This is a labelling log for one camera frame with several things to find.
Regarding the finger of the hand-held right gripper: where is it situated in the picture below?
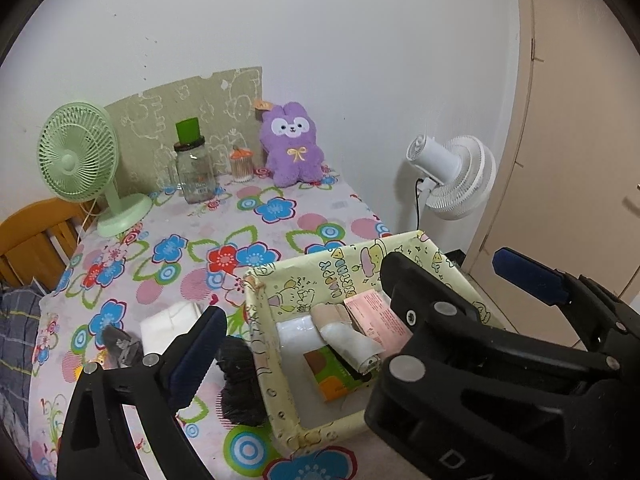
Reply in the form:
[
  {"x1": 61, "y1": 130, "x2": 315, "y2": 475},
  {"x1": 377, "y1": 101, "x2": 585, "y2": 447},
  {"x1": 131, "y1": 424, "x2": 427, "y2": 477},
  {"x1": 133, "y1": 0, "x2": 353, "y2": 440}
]
[
  {"x1": 492, "y1": 247, "x2": 635, "y2": 370},
  {"x1": 379, "y1": 252, "x2": 506, "y2": 361}
]

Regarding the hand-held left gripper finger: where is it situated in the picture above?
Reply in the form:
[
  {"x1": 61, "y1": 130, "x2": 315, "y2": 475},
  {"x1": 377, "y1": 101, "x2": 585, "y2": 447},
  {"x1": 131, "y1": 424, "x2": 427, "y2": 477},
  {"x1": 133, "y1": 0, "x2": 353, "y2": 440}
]
[{"x1": 55, "y1": 305, "x2": 229, "y2": 480}]

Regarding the pink packet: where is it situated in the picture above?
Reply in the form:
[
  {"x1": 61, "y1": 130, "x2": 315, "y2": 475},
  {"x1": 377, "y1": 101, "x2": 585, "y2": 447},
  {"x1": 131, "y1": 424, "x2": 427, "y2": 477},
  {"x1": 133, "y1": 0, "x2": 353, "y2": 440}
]
[{"x1": 344, "y1": 289, "x2": 414, "y2": 346}]

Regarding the white bandage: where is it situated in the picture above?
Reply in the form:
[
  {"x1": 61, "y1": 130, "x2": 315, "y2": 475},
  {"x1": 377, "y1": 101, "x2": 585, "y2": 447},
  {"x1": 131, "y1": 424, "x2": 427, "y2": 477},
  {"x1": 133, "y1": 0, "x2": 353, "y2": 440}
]
[{"x1": 319, "y1": 322, "x2": 384, "y2": 376}]

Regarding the yellow cartoon printed box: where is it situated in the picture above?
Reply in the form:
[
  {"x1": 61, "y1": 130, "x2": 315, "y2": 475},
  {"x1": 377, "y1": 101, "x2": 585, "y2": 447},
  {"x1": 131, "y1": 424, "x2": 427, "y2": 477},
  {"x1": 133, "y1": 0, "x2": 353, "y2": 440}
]
[{"x1": 242, "y1": 229, "x2": 507, "y2": 457}]

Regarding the beige bandage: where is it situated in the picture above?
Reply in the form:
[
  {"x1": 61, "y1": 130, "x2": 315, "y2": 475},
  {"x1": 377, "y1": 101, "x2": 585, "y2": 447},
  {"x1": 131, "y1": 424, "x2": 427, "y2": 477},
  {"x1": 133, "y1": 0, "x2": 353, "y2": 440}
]
[{"x1": 310, "y1": 302, "x2": 362, "y2": 334}]

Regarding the green orange tissue packet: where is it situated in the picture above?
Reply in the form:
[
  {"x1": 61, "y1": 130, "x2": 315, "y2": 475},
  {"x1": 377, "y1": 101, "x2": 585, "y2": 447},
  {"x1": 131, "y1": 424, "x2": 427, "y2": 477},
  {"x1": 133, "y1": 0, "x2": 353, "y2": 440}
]
[{"x1": 303, "y1": 344, "x2": 371, "y2": 404}]

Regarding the white folded cloth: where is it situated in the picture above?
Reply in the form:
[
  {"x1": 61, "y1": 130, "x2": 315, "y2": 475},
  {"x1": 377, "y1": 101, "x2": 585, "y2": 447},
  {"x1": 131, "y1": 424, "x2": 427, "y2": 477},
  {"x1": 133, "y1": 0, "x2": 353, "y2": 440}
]
[{"x1": 139, "y1": 301, "x2": 207, "y2": 356}]

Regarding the grey sock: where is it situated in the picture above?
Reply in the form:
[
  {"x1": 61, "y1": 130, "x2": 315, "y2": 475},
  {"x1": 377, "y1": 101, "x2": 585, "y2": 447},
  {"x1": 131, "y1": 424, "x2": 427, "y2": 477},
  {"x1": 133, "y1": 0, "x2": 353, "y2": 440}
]
[{"x1": 102, "y1": 324, "x2": 146, "y2": 369}]

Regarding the white fan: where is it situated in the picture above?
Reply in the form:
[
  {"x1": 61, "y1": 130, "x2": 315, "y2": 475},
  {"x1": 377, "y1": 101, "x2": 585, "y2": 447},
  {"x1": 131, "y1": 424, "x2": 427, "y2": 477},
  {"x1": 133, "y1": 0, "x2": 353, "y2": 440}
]
[{"x1": 405, "y1": 133, "x2": 498, "y2": 222}]

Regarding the beige door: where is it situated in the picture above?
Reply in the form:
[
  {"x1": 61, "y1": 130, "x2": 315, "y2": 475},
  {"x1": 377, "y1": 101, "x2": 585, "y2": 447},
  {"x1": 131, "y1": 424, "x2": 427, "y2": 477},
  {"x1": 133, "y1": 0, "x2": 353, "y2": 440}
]
[{"x1": 462, "y1": 0, "x2": 640, "y2": 357}]

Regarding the grey plaid pillow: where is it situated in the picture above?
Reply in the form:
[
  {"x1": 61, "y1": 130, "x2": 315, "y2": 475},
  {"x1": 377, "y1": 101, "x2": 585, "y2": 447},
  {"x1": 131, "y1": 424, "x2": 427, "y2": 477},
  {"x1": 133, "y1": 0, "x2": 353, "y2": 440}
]
[{"x1": 0, "y1": 287, "x2": 47, "y2": 413}]

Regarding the glass jar with green lid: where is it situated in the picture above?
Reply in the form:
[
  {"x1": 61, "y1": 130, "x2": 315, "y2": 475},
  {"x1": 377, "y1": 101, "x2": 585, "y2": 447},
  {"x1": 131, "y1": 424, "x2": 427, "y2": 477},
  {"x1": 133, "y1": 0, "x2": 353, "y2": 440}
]
[{"x1": 173, "y1": 117, "x2": 217, "y2": 205}]

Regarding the purple plush bunny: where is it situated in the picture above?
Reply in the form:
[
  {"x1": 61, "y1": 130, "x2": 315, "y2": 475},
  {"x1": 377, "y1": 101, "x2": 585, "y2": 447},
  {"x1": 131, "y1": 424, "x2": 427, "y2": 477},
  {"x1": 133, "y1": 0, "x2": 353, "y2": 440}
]
[{"x1": 253, "y1": 100, "x2": 326, "y2": 189}]

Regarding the cotton swab container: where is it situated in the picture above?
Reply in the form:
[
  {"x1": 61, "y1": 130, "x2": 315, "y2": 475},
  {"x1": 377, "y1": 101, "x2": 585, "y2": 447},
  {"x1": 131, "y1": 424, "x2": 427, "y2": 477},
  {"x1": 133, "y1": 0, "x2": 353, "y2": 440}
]
[{"x1": 228, "y1": 145, "x2": 255, "y2": 183}]

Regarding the green desk fan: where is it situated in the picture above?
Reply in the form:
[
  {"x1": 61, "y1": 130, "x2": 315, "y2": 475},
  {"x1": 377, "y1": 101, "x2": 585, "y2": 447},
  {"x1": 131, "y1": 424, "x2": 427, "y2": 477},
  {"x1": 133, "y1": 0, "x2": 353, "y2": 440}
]
[{"x1": 38, "y1": 101, "x2": 154, "y2": 239}]

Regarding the green cartoon printed board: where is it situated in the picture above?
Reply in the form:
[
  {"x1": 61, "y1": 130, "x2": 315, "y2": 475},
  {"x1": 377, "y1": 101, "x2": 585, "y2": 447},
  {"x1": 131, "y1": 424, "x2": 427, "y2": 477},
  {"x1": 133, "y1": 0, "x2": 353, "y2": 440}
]
[{"x1": 103, "y1": 65, "x2": 265, "y2": 197}]

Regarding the black fan cable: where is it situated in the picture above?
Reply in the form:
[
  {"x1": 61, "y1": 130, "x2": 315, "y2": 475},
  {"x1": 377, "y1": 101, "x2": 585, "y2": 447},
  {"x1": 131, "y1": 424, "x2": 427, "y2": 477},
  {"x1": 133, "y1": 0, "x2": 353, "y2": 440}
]
[{"x1": 414, "y1": 177, "x2": 427, "y2": 232}]

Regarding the white fan cable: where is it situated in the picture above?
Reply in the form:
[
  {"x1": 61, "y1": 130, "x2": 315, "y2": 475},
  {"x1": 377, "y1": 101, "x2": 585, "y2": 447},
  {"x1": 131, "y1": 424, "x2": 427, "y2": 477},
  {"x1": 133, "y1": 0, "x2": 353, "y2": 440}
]
[{"x1": 76, "y1": 199, "x2": 97, "y2": 242}]

